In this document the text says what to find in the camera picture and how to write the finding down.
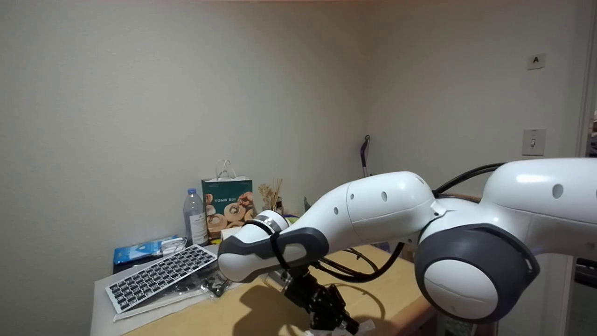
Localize black and white keyboard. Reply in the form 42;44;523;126
103;242;221;315

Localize wooden reed sticks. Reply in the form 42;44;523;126
256;178;286;214

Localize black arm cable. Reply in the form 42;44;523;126
310;160;508;287

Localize clear water bottle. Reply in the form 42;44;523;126
182;186;212;247

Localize black wall hook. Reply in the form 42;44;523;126
359;132;374;171

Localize green cookie box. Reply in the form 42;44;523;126
200;175;258;242

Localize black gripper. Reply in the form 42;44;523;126
284;264;363;336

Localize blue wipes package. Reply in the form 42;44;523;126
113;238;169;272

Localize black patterned pouch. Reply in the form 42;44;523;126
198;272;234;298

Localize grey wall plate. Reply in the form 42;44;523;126
521;126;549;158

